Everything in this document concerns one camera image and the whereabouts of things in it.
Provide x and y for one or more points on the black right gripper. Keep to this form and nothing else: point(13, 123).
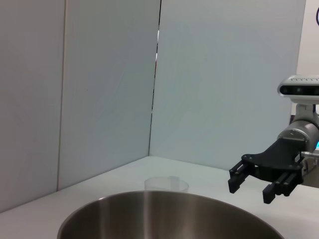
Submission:
point(281, 159)

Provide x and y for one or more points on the clear plastic measuring cup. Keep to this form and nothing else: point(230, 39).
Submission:
point(154, 184)

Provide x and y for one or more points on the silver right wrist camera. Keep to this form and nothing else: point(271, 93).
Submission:
point(299, 89)

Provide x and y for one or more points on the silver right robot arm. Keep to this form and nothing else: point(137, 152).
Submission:
point(304, 132)

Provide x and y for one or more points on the stainless steel mixing bowl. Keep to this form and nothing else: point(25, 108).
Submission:
point(162, 219)

